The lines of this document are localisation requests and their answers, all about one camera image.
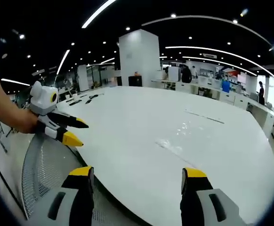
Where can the orange object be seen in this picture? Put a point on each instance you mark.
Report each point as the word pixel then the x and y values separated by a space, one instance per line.
pixel 137 73

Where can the dark flat object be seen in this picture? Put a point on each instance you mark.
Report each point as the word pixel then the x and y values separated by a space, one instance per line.
pixel 74 102
pixel 88 101
pixel 96 95

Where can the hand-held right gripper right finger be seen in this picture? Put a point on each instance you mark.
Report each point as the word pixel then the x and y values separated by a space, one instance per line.
pixel 198 202

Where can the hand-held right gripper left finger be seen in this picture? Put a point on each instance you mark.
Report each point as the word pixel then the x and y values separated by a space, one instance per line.
pixel 78 202

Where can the white square pillar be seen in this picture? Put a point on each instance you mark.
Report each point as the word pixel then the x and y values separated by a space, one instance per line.
pixel 139 56

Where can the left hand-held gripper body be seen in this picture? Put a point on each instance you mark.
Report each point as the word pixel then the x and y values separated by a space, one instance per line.
pixel 41 99

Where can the clear food packaging bag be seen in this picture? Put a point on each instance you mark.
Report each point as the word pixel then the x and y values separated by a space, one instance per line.
pixel 174 146

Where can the blue container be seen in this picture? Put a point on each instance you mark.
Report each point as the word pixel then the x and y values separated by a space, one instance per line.
pixel 225 86

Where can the black cabinet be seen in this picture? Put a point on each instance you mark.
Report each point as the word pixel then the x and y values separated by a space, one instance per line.
pixel 135 80

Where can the long white counter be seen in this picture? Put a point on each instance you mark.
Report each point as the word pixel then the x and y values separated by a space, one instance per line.
pixel 233 97

